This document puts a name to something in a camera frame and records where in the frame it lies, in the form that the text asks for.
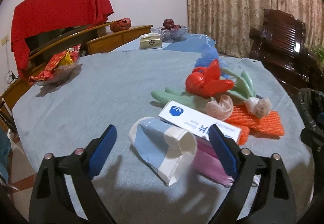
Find red cloth over television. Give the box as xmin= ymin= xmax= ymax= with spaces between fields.
xmin=11 ymin=0 xmax=114 ymax=79

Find tissue box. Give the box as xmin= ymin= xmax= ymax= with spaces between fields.
xmin=140 ymin=33 xmax=163 ymax=49

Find potted green plant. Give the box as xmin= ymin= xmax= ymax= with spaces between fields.
xmin=310 ymin=45 xmax=324 ymax=69

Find pink crumpled wrapper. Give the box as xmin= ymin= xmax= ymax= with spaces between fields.
xmin=205 ymin=94 xmax=234 ymax=121

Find blue plastic bag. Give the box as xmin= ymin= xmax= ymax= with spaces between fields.
xmin=194 ymin=43 xmax=228 ymax=68

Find dark wooden armchair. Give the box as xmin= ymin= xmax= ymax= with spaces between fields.
xmin=249 ymin=9 xmax=323 ymax=93

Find red plastic bag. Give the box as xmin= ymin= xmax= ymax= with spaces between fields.
xmin=185 ymin=59 xmax=234 ymax=98
xmin=110 ymin=18 xmax=131 ymax=32

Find pink face mask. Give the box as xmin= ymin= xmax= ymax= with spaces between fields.
xmin=192 ymin=141 xmax=234 ymax=187

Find white cloth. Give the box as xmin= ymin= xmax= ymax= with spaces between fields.
xmin=245 ymin=97 xmax=272 ymax=118

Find red apples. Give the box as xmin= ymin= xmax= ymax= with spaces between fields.
xmin=163 ymin=19 xmax=181 ymax=30

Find green rubber glove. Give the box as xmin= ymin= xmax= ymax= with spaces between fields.
xmin=151 ymin=87 xmax=211 ymax=113
xmin=221 ymin=67 xmax=256 ymax=102

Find orange foam net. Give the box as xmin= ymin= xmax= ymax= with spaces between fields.
xmin=225 ymin=105 xmax=285 ymax=137
xmin=236 ymin=125 xmax=250 ymax=146

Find blue white paper cup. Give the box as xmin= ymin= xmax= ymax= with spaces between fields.
xmin=129 ymin=117 xmax=197 ymax=186

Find glass fruit bowl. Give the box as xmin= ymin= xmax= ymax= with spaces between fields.
xmin=150 ymin=26 xmax=190 ymax=42

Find blue coffee table cloth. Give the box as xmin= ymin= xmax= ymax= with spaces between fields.
xmin=115 ymin=33 xmax=216 ymax=53

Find black television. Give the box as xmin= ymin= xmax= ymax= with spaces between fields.
xmin=25 ymin=25 xmax=92 ymax=55

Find red plastic bag on cabinet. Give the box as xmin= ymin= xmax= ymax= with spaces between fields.
xmin=110 ymin=18 xmax=131 ymax=32

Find black bin with liner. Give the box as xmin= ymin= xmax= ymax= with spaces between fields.
xmin=297 ymin=88 xmax=323 ymax=136

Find white blue medicine box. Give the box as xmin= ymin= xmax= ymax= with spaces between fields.
xmin=159 ymin=101 xmax=241 ymax=143

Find snack bowl with red packets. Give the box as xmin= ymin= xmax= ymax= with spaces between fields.
xmin=29 ymin=44 xmax=81 ymax=86

